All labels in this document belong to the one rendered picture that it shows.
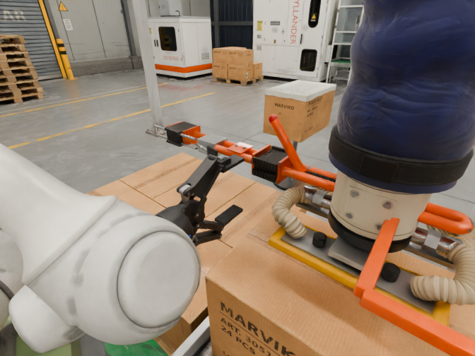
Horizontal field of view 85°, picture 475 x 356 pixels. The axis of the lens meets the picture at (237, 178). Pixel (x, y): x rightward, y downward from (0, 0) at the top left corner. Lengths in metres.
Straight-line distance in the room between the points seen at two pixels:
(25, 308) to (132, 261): 0.21
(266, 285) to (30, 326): 0.48
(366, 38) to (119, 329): 0.45
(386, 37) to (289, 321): 0.56
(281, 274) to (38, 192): 0.59
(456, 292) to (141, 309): 0.49
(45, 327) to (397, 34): 0.55
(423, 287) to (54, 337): 0.55
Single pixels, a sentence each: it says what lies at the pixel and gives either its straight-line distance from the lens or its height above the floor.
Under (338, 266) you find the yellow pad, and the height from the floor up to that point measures 1.10.
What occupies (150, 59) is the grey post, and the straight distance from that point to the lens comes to 4.22.
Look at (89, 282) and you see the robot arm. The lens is 0.22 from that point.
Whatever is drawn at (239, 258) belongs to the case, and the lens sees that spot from 0.76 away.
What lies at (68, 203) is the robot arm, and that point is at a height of 1.38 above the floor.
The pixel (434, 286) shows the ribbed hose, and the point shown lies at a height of 1.14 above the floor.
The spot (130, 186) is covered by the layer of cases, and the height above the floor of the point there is 0.54.
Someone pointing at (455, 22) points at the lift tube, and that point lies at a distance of 0.43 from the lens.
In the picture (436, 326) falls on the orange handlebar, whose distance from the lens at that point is 0.41.
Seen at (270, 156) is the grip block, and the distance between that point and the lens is 0.68.
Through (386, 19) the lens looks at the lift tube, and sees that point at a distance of 0.45.
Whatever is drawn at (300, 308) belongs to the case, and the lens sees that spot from 0.69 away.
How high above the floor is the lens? 1.51
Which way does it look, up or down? 31 degrees down
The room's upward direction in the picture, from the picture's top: straight up
